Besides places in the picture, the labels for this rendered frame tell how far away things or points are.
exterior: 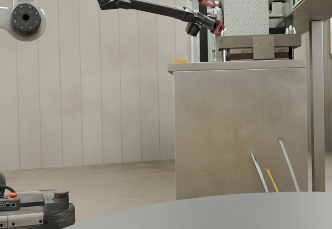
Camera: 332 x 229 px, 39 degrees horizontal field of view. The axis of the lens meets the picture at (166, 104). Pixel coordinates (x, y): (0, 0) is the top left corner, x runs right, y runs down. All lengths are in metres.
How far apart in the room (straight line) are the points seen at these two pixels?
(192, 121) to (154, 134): 3.11
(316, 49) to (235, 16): 0.50
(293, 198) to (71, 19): 4.89
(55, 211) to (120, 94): 3.20
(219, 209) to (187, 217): 0.03
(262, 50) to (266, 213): 1.97
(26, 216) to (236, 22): 1.42
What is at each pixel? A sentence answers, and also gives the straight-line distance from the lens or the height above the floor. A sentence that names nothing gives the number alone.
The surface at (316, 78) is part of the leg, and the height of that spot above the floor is 0.82.
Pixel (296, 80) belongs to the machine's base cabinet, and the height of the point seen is 0.80.
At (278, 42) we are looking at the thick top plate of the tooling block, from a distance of 2.35.
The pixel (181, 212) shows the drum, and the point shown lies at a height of 0.65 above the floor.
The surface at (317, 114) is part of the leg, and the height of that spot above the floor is 0.62.
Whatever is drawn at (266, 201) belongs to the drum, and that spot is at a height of 0.65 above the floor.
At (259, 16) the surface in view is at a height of 1.15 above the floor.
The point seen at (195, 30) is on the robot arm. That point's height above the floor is 1.09.
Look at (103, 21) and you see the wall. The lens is 5.27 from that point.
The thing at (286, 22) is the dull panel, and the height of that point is 1.12.
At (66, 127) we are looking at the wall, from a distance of 5.16.
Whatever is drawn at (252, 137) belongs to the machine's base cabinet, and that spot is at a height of 0.53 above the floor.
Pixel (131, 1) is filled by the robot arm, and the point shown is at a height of 1.21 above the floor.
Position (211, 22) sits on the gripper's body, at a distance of 2.51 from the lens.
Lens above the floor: 0.75
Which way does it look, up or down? 1 degrees down
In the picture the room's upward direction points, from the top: 1 degrees counter-clockwise
